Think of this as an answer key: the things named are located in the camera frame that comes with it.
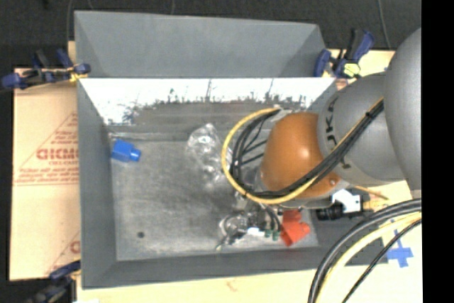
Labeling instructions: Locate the red plastic block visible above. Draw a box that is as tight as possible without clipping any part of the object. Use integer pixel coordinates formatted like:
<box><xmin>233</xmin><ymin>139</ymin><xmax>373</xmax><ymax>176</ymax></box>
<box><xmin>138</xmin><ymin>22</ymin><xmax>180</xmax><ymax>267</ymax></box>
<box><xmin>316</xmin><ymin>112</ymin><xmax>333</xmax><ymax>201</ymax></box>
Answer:
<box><xmin>279</xmin><ymin>209</ymin><xmax>311</xmax><ymax>247</ymax></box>

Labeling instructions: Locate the clear plastic bottle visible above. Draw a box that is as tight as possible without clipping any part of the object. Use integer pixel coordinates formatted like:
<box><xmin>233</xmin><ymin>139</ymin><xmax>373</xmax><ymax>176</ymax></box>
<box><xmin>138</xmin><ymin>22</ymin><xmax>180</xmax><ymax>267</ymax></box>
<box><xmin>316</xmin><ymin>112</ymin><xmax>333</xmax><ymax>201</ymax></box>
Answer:
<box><xmin>184</xmin><ymin>123</ymin><xmax>236</xmax><ymax>189</ymax></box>

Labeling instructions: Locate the black cylinder on white bracket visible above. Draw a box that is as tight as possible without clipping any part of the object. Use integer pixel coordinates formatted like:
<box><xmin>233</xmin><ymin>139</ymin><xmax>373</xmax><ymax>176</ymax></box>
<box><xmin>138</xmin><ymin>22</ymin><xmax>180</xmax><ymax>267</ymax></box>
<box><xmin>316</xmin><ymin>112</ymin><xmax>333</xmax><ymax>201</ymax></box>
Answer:
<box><xmin>315</xmin><ymin>187</ymin><xmax>389</xmax><ymax>221</ymax></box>

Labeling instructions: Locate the grey metal bin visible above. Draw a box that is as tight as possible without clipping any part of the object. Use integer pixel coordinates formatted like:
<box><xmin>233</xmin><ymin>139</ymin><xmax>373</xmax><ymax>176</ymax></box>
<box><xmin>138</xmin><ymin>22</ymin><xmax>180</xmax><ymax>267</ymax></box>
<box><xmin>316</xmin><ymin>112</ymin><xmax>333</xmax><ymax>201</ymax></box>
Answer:
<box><xmin>73</xmin><ymin>10</ymin><xmax>389</xmax><ymax>288</ymax></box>

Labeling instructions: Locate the brown cardboard board red print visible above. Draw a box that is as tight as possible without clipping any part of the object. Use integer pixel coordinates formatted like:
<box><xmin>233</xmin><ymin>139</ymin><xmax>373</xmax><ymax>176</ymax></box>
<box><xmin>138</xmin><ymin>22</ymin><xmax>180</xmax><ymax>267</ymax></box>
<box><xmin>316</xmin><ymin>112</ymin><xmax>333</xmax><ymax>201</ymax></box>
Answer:
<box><xmin>9</xmin><ymin>67</ymin><xmax>82</xmax><ymax>281</ymax></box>

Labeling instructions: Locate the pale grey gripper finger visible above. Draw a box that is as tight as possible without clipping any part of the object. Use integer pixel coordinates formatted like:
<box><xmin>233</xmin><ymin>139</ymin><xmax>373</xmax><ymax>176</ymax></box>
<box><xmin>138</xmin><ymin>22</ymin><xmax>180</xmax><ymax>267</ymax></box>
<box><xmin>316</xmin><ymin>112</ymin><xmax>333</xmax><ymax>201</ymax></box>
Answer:
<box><xmin>214</xmin><ymin>232</ymin><xmax>249</xmax><ymax>252</ymax></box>
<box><xmin>218</xmin><ymin>214</ymin><xmax>250</xmax><ymax>236</ymax></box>

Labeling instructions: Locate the blue plastic block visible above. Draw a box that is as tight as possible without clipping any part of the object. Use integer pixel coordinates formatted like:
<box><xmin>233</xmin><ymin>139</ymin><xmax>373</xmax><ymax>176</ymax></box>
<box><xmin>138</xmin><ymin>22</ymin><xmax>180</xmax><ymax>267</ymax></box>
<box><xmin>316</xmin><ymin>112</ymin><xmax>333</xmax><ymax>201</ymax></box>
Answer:
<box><xmin>110</xmin><ymin>138</ymin><xmax>142</xmax><ymax>163</ymax></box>

